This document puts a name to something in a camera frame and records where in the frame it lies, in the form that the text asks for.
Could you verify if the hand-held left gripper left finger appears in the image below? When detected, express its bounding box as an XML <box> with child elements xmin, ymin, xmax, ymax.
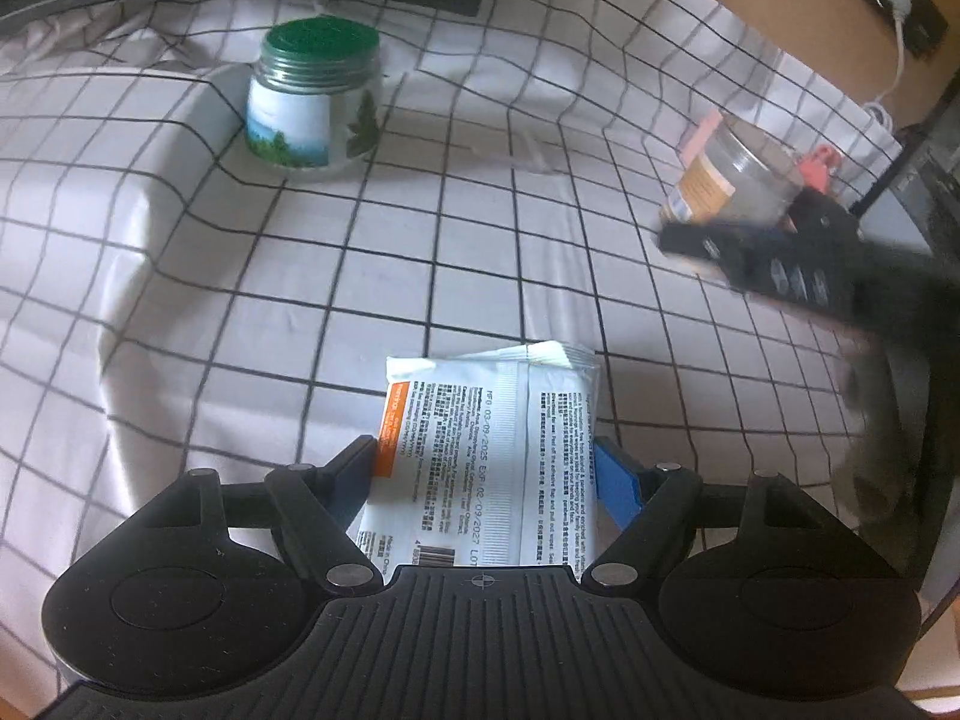
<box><xmin>154</xmin><ymin>435</ymin><xmax>385</xmax><ymax>595</ymax></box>

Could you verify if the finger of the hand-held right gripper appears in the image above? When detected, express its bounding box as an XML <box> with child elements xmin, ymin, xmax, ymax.
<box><xmin>784</xmin><ymin>191</ymin><xmax>865</xmax><ymax>250</ymax></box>
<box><xmin>658</xmin><ymin>221</ymin><xmax>856</xmax><ymax>320</ymax></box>

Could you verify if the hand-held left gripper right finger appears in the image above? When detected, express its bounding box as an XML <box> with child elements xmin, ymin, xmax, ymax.
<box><xmin>581</xmin><ymin>436</ymin><xmax>833</xmax><ymax>595</ymax></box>

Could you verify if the white wet wipes packet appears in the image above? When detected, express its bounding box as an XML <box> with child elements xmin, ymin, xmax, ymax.
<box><xmin>352</xmin><ymin>341</ymin><xmax>601</xmax><ymax>572</ymax></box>

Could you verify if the brown lid clear jar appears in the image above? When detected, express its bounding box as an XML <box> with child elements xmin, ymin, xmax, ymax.
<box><xmin>660</xmin><ymin>114</ymin><xmax>808</xmax><ymax>232</ymax></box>

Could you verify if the pink box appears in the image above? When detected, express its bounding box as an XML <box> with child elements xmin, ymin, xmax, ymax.
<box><xmin>681</xmin><ymin>109</ymin><xmax>725</xmax><ymax>166</ymax></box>

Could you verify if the white checked sheet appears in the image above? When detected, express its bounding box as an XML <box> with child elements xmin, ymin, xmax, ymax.
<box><xmin>0</xmin><ymin>0</ymin><xmax>931</xmax><ymax>698</ymax></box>

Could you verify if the green lid glass jar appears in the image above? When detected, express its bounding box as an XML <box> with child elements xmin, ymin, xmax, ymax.
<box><xmin>246</xmin><ymin>17</ymin><xmax>385</xmax><ymax>176</ymax></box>

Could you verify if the white power cable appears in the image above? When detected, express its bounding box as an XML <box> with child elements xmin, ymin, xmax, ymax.
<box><xmin>861</xmin><ymin>15</ymin><xmax>910</xmax><ymax>128</ymax></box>

